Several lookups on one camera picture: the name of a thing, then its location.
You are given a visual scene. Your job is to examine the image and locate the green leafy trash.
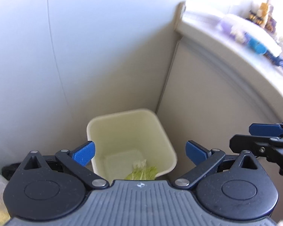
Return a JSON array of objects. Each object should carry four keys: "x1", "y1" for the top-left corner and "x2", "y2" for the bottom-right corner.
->
[{"x1": 125, "y1": 159, "x2": 158, "y2": 181}]

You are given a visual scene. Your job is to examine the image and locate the cream plastic trash bin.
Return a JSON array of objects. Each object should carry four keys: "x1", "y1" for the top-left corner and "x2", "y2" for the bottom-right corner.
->
[{"x1": 86, "y1": 109, "x2": 177, "y2": 182}]

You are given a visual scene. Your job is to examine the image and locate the beige kitchen counter cabinet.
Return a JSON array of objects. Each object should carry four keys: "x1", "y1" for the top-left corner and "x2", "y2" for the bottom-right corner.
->
[{"x1": 155, "y1": 0, "x2": 283, "y2": 221}]

